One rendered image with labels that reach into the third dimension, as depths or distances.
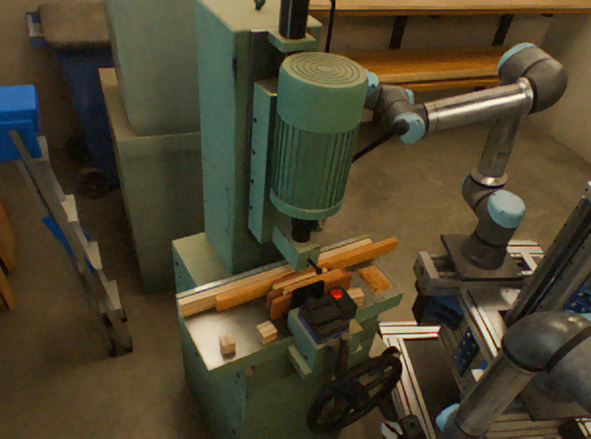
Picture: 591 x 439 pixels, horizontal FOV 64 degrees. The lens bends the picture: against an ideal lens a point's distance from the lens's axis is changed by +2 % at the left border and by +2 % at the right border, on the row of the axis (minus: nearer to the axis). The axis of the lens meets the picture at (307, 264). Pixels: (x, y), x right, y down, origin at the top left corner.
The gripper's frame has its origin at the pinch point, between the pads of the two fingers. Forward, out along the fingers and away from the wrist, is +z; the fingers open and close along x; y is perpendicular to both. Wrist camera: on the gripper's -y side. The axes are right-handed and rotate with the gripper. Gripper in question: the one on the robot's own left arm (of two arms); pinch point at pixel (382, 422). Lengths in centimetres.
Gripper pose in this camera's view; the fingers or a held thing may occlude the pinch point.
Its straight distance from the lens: 134.9
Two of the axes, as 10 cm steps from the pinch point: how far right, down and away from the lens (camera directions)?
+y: 1.9, 9.1, 3.6
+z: -4.6, -2.4, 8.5
